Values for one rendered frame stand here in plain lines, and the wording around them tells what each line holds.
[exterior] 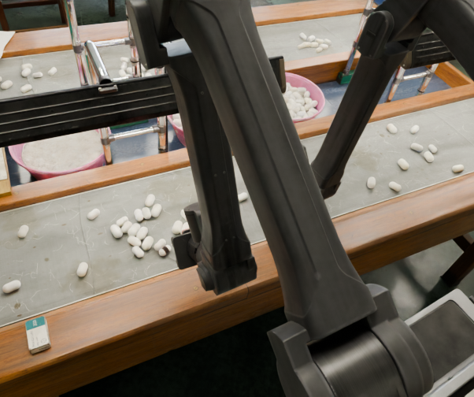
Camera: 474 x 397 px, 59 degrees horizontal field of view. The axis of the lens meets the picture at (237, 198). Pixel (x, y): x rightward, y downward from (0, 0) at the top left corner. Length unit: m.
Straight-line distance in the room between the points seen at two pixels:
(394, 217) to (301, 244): 0.86
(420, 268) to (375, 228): 1.03
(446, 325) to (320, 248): 0.40
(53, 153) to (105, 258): 0.40
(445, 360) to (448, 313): 0.07
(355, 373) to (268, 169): 0.17
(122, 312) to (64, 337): 0.11
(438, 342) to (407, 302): 1.34
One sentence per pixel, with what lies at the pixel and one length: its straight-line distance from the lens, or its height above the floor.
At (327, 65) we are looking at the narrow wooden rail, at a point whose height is 0.75.
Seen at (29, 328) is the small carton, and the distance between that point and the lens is 0.92.
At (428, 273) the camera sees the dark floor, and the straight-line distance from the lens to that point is 2.15.
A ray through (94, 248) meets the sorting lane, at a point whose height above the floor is 0.74.
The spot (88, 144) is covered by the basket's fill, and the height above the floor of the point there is 0.73.
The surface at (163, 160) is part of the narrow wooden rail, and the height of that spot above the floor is 0.76.
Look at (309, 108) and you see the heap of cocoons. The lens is 1.47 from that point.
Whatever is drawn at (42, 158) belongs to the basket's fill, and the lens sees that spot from 1.27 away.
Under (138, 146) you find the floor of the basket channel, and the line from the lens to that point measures 1.35.
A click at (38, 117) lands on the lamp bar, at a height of 1.08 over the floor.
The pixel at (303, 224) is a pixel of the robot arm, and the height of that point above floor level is 1.33.
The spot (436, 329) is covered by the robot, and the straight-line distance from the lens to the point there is 0.69.
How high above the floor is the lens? 1.58
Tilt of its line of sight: 49 degrees down
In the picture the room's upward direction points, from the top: 9 degrees clockwise
